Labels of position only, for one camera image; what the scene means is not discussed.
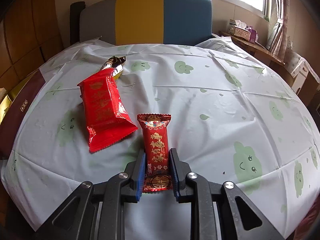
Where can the grey yellow blue sofa chair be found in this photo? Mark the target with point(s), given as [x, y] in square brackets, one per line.
[122, 22]

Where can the small red gold candy packet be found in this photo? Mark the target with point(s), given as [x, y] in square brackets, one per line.
[154, 129]

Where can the maroon gold gift box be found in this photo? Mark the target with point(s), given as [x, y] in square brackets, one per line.
[14, 116]

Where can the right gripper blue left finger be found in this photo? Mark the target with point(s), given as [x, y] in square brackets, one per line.
[139, 174]

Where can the large red cake packet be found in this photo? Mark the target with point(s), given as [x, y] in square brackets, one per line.
[107, 120]

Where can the brown gold chocolate packet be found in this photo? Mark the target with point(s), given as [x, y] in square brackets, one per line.
[115, 63]

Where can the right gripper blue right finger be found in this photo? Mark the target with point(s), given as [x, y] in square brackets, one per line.
[174, 165]

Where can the wooden side shelf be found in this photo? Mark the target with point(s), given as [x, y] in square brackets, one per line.
[253, 49]

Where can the tissue box on shelf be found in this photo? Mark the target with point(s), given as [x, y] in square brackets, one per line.
[238, 29]

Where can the white cardboard box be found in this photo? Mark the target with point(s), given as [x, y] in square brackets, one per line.
[299, 69]

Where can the purple packet on shelf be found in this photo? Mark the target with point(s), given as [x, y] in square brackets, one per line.
[253, 34]

